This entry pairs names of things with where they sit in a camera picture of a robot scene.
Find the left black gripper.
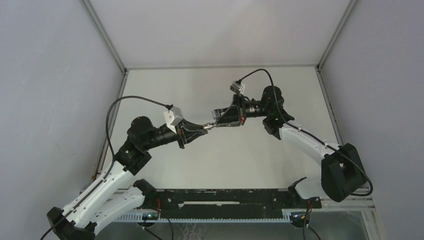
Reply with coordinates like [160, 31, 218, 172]
[144, 119, 208, 150]

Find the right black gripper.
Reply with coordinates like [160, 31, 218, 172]
[214, 94, 270, 129]

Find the steel elbow pipe fitting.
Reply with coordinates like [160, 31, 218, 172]
[202, 122, 216, 131]

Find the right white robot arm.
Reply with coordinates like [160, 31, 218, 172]
[212, 85, 370, 208]

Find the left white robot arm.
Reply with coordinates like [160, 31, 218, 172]
[47, 116, 215, 240]

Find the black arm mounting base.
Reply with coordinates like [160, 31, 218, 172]
[133, 179, 322, 219]

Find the left green circuit board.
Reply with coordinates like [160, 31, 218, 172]
[142, 212, 160, 221]

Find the green circuit board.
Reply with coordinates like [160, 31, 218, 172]
[142, 212, 160, 221]
[290, 213, 310, 222]

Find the right green circuit board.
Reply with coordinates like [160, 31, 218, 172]
[290, 213, 310, 222]

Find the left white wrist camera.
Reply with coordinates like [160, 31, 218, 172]
[163, 106, 184, 134]

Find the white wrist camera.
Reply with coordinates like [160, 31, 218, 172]
[163, 106, 184, 134]
[229, 80, 246, 96]

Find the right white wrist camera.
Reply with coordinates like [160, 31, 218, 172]
[229, 80, 246, 96]

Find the right black camera cable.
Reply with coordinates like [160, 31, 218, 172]
[237, 68, 375, 198]

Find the black camera cable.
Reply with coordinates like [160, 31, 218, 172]
[39, 95, 174, 240]
[237, 68, 375, 198]

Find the left black camera cable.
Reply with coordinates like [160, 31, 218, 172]
[39, 95, 174, 240]

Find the white slotted cable duct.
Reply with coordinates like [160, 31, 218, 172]
[112, 211, 304, 223]

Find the aluminium enclosure frame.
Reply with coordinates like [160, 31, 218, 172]
[66, 0, 385, 240]

